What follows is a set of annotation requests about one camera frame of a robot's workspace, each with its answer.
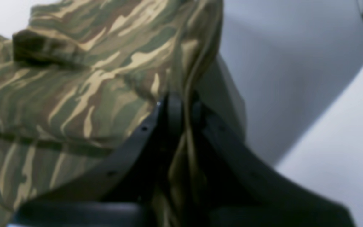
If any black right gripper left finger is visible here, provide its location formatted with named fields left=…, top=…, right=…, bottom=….
left=10, top=93, right=183, bottom=227

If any camouflage T-shirt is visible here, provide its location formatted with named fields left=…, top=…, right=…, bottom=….
left=0, top=0, right=224, bottom=227

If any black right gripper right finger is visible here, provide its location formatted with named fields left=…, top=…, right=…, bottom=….
left=191, top=101, right=355, bottom=227

